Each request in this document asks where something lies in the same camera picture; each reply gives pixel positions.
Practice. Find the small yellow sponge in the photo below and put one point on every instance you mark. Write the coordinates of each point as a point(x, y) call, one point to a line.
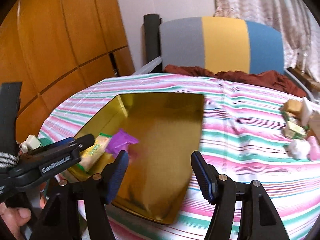
point(293, 106)

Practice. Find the pink plastic item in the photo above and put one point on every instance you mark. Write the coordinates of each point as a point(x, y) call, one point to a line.
point(314, 152)

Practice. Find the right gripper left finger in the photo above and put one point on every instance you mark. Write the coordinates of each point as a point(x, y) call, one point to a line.
point(113, 175)

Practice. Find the pink patterned curtain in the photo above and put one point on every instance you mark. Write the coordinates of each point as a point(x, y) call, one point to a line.
point(292, 18)

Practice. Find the white plastic bag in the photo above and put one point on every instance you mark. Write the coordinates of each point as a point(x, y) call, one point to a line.
point(299, 149)

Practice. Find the grey yellow blue headboard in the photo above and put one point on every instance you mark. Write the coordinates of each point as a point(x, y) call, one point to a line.
point(221, 44)

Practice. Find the dark red blanket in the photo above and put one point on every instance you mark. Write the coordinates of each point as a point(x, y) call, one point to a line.
point(269, 79)

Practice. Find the white bottle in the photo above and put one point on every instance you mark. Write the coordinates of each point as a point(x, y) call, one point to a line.
point(306, 111)

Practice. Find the wooden wardrobe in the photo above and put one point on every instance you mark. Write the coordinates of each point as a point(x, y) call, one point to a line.
point(56, 48)

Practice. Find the purple snack packet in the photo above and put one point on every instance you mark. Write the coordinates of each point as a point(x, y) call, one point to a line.
point(120, 142)

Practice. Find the black bed post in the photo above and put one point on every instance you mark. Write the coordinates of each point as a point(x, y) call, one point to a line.
point(152, 24)

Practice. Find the striped pink green bedsheet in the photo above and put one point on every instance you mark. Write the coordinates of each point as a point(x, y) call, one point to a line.
point(241, 136)

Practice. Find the green yellow cracker packet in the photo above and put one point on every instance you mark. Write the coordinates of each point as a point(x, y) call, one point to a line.
point(91, 155)

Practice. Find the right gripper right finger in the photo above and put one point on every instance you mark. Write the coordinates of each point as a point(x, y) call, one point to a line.
point(205, 177)

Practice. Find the green white small box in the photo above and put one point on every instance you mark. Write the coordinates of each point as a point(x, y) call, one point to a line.
point(294, 131)

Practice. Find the gold metal tin box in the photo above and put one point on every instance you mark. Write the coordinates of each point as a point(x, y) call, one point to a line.
point(168, 128)

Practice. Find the beige cardboard box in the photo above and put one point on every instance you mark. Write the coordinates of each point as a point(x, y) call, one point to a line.
point(314, 125)

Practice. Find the person's left hand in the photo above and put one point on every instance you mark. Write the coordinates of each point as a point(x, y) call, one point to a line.
point(18, 210)

